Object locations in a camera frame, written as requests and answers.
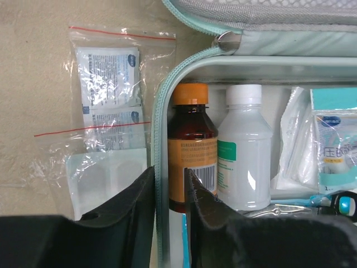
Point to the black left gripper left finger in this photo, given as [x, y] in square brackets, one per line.
[117, 233]

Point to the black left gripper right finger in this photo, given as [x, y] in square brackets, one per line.
[218, 236]

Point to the amber medicine bottle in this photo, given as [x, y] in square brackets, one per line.
[192, 142]

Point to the white plastic bottle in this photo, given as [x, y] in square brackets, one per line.
[244, 150]

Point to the white gauze packet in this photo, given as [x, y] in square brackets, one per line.
[298, 159]

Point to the black handled scissors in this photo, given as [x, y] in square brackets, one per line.
[338, 204]

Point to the small clear packet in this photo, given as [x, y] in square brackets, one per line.
[115, 74]

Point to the teal packet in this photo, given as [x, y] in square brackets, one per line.
[334, 115]

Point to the mint green medicine case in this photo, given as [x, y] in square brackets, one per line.
[272, 42]

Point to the zip bag with plasters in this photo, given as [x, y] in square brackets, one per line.
[85, 167]

